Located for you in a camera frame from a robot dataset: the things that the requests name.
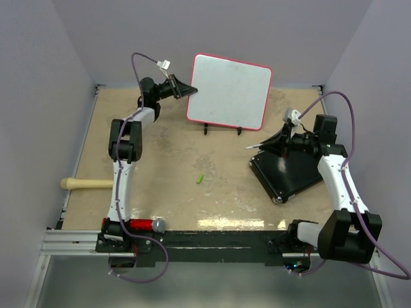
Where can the white whiteboard marker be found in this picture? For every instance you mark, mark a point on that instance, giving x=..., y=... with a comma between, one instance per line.
x=256, y=146

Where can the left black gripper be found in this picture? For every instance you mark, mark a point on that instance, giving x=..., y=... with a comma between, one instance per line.
x=180, y=89

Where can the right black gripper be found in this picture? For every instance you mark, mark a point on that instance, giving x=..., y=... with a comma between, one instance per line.
x=277, y=144

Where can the black hard case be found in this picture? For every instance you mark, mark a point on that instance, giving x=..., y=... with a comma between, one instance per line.
x=283, y=178

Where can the green marker cap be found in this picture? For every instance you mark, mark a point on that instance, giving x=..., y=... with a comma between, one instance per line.
x=200, y=179

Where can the aluminium rail frame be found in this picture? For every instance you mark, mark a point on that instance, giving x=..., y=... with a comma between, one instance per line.
x=58, y=242

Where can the wire whiteboard stand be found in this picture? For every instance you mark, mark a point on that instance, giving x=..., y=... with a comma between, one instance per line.
x=209, y=126

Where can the pink framed whiteboard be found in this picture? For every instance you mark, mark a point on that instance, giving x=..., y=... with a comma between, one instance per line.
x=231, y=93

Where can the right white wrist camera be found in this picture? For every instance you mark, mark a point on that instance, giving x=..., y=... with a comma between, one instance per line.
x=292, y=116

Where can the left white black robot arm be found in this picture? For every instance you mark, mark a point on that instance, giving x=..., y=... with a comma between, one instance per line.
x=118, y=229

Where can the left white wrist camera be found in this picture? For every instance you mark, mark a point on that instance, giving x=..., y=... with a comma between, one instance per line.
x=164, y=66

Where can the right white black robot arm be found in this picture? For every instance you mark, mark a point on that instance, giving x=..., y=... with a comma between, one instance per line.
x=351, y=230

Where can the red cylinder with grey cap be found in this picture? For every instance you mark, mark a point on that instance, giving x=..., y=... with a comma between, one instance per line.
x=148, y=225

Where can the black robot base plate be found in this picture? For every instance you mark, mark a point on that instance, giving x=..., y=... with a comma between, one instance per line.
x=271, y=248

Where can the wooden pestle handle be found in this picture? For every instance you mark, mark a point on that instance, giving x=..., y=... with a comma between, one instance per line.
x=75, y=183

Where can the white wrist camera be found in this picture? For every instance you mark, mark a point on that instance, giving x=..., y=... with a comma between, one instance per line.
x=164, y=66
x=292, y=116

